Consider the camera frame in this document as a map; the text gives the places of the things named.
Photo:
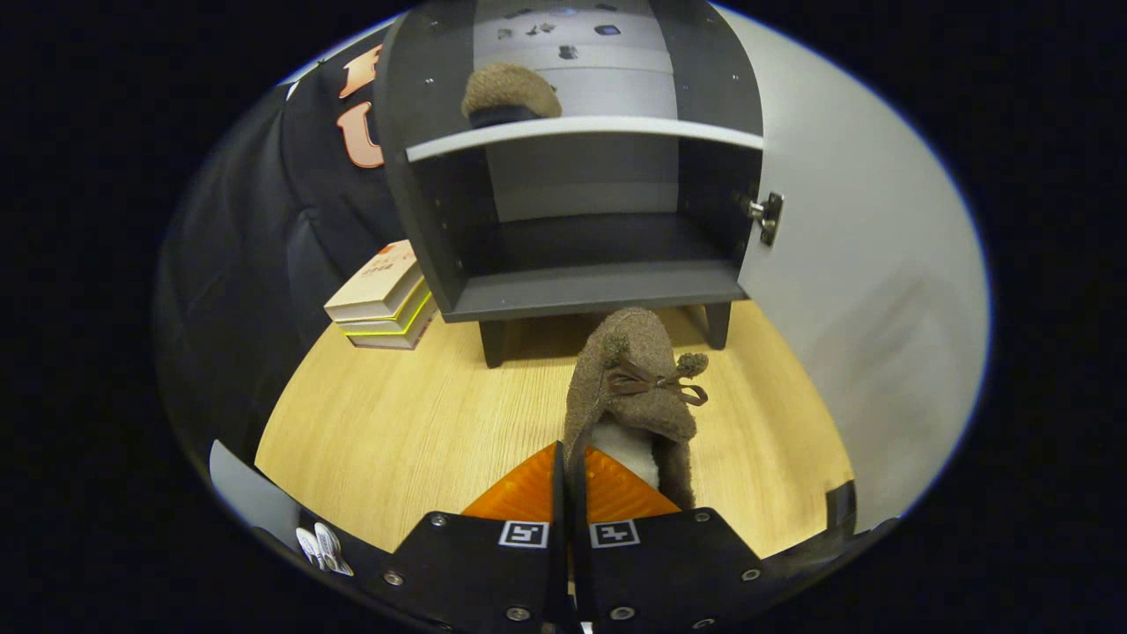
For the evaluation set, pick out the yellow edged book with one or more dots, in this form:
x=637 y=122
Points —
x=396 y=322

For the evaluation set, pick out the small white tags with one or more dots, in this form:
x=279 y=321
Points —
x=327 y=546

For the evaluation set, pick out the beige cover book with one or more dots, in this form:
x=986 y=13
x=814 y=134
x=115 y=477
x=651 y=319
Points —
x=374 y=277

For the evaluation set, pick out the dark grey shoe cabinet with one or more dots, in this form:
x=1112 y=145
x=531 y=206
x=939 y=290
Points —
x=599 y=286

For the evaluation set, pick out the metal door hinge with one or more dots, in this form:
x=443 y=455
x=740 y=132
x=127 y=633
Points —
x=770 y=216

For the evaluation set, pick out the brown fuzzy shoe with bow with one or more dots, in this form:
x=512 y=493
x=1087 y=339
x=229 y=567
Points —
x=629 y=339

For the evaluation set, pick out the black backdrop cloth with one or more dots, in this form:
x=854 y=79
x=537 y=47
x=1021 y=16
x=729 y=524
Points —
x=238 y=264

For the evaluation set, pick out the beige shoe cabinet door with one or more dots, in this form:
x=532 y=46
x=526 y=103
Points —
x=863 y=264

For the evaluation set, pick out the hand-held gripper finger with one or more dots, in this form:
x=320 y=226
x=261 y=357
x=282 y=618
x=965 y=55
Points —
x=558 y=563
x=578 y=572

